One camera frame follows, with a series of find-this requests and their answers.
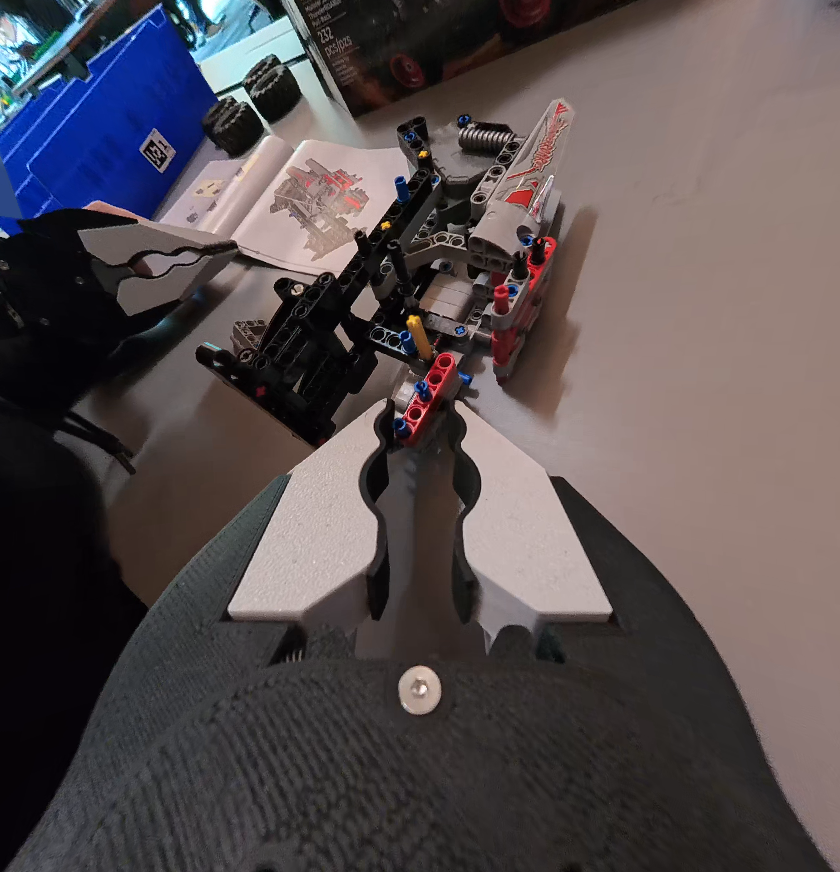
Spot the person's dark clothing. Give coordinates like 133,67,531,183
0,327,155,872

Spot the toy brick truck chassis model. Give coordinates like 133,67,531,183
195,99,579,448

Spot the grey desk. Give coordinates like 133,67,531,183
73,0,840,852

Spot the white instruction booklet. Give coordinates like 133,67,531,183
151,135,411,268

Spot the blue plastic bin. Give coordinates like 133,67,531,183
0,5,220,237

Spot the red toy beam with pins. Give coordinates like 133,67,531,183
391,351,477,451

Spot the dark toy set box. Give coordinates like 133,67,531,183
284,0,673,119

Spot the black toy tyre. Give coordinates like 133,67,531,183
202,97,266,156
243,54,303,124

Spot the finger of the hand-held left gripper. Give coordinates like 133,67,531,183
115,252,235,316
77,218,239,268

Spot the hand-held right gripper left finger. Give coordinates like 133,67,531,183
226,398,398,624

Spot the black white marker tag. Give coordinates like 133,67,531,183
139,128,173,175

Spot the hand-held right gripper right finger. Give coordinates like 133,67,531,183
449,401,613,655

